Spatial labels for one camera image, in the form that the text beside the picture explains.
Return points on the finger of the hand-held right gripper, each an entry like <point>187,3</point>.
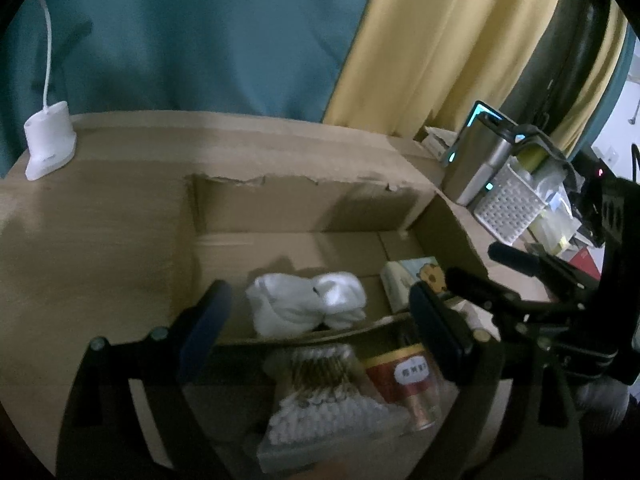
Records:
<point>525,259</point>
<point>480,287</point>

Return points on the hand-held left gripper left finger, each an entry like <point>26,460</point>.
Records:
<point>206,327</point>

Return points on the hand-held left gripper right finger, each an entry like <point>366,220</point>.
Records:
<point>440,332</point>

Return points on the red and gold can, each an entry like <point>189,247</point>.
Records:
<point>407,382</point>

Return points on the clear cotton swab box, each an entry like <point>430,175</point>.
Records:
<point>320,405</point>

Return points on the brown cardboard box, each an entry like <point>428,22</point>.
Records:
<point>300,210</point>

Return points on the red booklet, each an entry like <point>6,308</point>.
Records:
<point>582,262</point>

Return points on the white perforated basket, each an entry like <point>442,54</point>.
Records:
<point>505,207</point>

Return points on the cartoon print tissue packet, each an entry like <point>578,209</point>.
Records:
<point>405,280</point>

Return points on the clear plastic bags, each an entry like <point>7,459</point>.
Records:
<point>555,200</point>

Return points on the white socks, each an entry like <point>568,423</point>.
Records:
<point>300,305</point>

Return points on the yellow-green bottle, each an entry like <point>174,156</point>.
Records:
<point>532,157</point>

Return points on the silver metal tumbler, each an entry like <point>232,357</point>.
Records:
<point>475,165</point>

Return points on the white fabric bundle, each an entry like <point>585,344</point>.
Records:
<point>600,405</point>

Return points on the small white box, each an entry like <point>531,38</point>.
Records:
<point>435,141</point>

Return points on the lit phone screen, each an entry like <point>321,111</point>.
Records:
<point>481,109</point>

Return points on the yellow curtain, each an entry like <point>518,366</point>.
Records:
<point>440,45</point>

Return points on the white desk lamp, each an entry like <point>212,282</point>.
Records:
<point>47,137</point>

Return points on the teal curtain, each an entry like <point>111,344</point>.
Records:
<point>200,35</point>

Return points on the black curved frame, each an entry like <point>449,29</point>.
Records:
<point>575,35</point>

